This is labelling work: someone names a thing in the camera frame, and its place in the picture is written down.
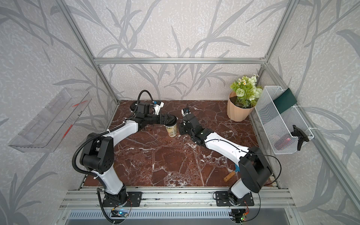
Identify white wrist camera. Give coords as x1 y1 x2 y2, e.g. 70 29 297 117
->
153 101 164 115
181 107 191 117

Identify dark green card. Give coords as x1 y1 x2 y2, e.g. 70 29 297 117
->
273 88 297 114

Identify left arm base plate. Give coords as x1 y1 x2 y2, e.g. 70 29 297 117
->
102 192 143 208

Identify pink flower pot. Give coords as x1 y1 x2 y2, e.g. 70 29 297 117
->
227 91 254 122

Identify white wire mesh basket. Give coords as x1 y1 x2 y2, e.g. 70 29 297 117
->
255 86 314 154

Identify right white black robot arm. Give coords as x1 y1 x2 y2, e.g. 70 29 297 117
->
179 112 273 204

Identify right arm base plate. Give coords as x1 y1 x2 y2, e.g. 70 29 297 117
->
213 191 255 207

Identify red object in basket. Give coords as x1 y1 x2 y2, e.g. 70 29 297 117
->
274 134 295 151

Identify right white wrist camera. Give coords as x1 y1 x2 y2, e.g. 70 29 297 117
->
181 107 191 117

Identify green white artificial flowers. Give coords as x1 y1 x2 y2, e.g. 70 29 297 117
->
230 74 263 108

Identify blue garden fork wooden handle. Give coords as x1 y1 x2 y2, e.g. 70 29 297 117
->
223 165 240 182

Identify clear acrylic wall shelf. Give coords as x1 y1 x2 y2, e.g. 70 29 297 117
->
8 88 92 153

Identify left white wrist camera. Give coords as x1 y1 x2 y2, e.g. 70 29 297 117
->
153 101 164 115

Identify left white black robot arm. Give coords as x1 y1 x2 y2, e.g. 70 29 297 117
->
72 102 177 196

